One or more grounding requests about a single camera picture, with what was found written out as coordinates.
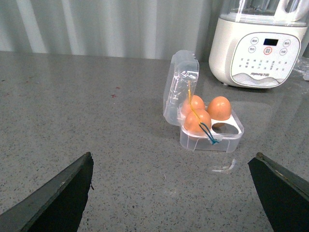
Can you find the clear plastic bag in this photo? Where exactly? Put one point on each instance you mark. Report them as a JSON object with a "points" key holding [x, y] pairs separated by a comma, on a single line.
{"points": [[302, 66]]}

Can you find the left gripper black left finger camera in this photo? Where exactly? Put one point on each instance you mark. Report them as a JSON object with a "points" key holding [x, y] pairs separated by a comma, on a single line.
{"points": [[57, 206]]}

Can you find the brown egg back left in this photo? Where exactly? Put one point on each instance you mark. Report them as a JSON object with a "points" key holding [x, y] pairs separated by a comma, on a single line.
{"points": [[196, 103]]}

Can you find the white soy milk maker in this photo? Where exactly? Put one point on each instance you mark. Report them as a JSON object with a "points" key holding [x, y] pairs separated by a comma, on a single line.
{"points": [[257, 42]]}

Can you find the brown egg back right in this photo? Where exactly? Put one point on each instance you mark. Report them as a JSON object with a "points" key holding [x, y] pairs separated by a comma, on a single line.
{"points": [[219, 108]]}

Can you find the brown egg front left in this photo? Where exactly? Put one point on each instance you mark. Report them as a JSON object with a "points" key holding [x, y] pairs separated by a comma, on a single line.
{"points": [[193, 120]]}

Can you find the clear plastic egg box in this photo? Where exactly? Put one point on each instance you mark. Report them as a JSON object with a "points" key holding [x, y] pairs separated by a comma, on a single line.
{"points": [[203, 125]]}

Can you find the brown egg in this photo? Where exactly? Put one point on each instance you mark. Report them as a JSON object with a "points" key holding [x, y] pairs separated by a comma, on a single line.
{"points": [[193, 120], [219, 108], [196, 103]]}

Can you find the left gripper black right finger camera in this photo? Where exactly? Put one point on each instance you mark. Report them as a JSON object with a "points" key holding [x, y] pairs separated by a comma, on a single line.
{"points": [[284, 195]]}

